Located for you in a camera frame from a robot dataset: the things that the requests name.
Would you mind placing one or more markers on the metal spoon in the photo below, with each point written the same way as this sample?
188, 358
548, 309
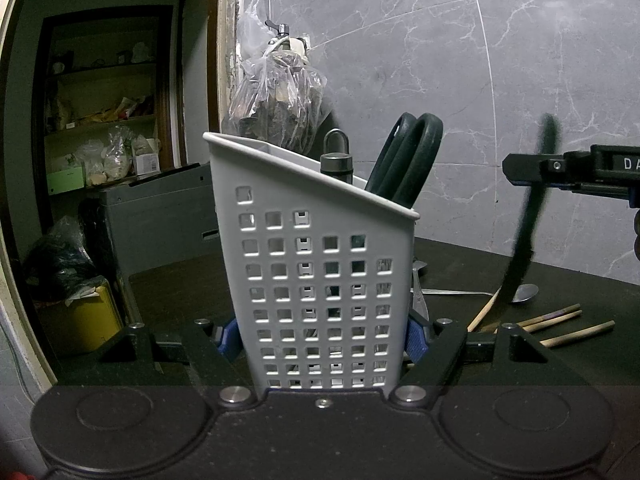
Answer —
525, 293

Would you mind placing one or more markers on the white cardboard box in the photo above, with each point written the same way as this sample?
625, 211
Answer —
146, 164

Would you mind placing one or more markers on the green box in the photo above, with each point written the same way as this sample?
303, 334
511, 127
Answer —
67, 182

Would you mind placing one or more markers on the black long utensil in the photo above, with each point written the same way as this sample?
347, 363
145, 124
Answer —
525, 240

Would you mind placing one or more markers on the hanging clear plastic bag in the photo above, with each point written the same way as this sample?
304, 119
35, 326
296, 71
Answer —
280, 100

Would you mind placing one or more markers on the wooden shelf unit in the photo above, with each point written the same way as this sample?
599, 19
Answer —
100, 122

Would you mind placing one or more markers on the dark cylindrical tool with loop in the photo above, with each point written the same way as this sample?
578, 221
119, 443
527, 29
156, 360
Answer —
336, 165

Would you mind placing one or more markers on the grey cabinet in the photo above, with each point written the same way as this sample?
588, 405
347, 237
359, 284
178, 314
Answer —
160, 220

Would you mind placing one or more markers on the metal wall faucet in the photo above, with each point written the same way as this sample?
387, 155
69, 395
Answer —
285, 30

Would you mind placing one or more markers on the black trash bag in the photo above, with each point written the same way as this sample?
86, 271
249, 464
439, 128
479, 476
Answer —
55, 265

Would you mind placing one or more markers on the yellow box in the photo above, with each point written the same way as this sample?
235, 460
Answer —
85, 325

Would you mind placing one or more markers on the purple banded wooden chopstick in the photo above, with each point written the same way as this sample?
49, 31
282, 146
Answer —
550, 314

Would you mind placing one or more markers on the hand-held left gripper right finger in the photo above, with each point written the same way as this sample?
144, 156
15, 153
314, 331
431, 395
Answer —
417, 340

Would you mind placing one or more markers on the small clear plastic bag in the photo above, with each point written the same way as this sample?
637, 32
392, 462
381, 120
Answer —
115, 160

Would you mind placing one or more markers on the white perforated utensil holder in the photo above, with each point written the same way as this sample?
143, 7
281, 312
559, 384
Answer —
325, 210

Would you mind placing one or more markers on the white door frame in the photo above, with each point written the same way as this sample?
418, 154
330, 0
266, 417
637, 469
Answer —
22, 315

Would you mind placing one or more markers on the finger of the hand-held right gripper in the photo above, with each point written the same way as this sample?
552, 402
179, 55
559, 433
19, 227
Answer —
570, 167

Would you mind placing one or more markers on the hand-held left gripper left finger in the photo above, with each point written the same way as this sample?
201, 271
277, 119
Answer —
231, 337

